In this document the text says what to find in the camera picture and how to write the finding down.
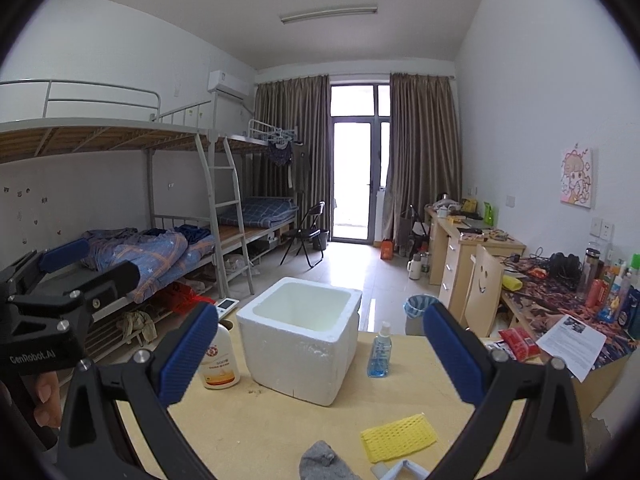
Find blue plaid quilt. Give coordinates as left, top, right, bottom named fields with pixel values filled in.
left=81, top=224, right=215, bottom=304

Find person's left hand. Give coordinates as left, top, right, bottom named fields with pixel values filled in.
left=34, top=372, right=62, bottom=428

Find blue sanitizer bottle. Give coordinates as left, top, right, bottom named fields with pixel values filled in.
left=367, top=321, right=393, bottom=378

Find ceiling tube light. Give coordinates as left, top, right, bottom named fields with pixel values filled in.
left=279, top=4, right=378, bottom=24

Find black folding chair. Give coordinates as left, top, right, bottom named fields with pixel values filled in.
left=280, top=200, right=326, bottom=269

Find yellow foam net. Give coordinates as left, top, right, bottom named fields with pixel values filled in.
left=360, top=414, right=437, bottom=464

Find wooden smiley chair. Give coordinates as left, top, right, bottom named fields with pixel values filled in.
left=464, top=246, right=504, bottom=337

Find white air conditioner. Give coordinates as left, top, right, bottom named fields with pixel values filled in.
left=207, top=70, right=252, bottom=100

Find white foam box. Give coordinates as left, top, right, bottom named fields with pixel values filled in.
left=236, top=278, right=362, bottom=406

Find grey cloth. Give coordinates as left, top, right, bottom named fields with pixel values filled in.
left=298, top=440, right=359, bottom=480

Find glass balcony door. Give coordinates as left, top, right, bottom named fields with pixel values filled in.
left=330, top=82, right=390, bottom=244

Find anime wall picture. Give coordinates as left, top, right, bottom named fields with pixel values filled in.
left=560, top=144, right=593, bottom=209

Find grey metal bunk bed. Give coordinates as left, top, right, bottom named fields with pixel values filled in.
left=1, top=79, right=297, bottom=356

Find red pump lotion bottle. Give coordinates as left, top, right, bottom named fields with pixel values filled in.
left=198, top=321, right=241, bottom=390

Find red snack packet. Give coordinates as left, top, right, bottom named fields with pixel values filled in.
left=499, top=326, right=540, bottom=362

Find brown curtain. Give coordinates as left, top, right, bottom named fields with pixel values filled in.
left=383, top=73, right=462, bottom=240
left=252, top=75, right=334, bottom=230

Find black headphones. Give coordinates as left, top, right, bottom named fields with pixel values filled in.
left=548, top=252, right=582, bottom=281

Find white printed paper sheet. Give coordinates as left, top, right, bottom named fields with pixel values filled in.
left=537, top=314, right=606, bottom=382

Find wooden drawer desk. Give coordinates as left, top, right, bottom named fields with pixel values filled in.
left=424, top=206, right=526, bottom=307

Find white thermos kettle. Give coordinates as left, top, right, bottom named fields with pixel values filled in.
left=407, top=252, right=422, bottom=281

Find blue lined trash bin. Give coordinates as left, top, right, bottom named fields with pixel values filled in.
left=402, top=294, right=438, bottom=336

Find white remote control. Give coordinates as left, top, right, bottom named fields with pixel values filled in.
left=215, top=298, right=239, bottom=320

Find right brown curtain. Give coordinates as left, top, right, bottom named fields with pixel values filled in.
left=383, top=73, right=462, bottom=240

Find orange bag on floor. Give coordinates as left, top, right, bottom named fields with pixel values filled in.
left=380, top=240, right=395, bottom=261

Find light blue face mask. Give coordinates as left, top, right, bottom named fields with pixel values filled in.
left=371, top=460, right=430, bottom=480

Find left brown curtain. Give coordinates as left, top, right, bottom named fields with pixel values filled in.
left=252, top=75, right=334, bottom=230

